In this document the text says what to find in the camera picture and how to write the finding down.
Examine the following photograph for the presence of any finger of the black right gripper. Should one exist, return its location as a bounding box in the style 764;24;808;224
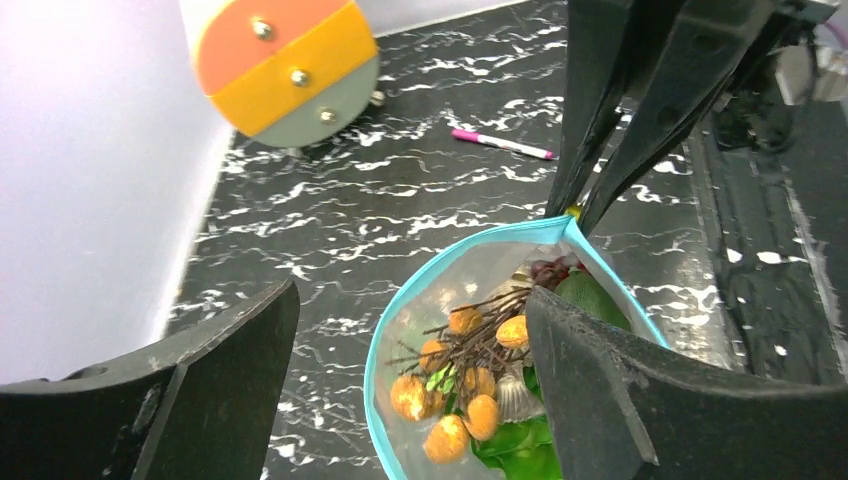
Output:
577;0;795;235
544;0;687;220

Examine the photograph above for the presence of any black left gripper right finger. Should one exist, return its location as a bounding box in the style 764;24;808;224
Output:
526;288;847;479

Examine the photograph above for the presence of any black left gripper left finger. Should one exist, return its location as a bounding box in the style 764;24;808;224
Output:
1;280;300;479

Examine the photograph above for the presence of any green toy lettuce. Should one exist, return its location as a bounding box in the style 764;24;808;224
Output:
423;364;564;480

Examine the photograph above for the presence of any green toy avocado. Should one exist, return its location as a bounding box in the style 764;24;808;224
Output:
555;270;632;332

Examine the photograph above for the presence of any dark purple grape bunch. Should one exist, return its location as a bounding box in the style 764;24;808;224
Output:
530;254;588;291

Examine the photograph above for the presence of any brown longan fruit bunch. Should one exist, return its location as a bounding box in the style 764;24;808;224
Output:
384;300;507;437

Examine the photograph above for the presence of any clear zip top bag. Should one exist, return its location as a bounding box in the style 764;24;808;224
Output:
364;216;666;479

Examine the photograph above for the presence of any pink white marker pen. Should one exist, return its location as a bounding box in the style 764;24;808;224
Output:
451;129;555;160

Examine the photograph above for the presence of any cylindrical drawer box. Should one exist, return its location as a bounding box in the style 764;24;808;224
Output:
179;0;385;148

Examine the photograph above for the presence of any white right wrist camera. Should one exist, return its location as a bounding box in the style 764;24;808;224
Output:
774;21;847;106

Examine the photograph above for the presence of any black base frame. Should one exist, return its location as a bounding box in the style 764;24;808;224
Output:
685;99;848;386

